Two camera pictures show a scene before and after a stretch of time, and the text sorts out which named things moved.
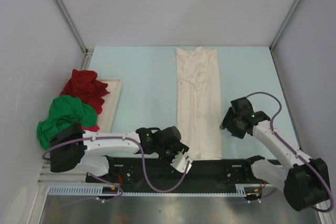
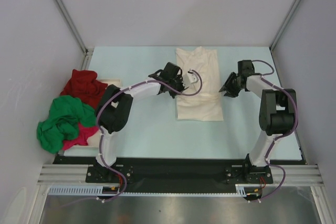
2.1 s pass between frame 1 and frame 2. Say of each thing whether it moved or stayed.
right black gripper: moved
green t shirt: stayed
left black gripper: moved
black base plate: stayed
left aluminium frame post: stayed
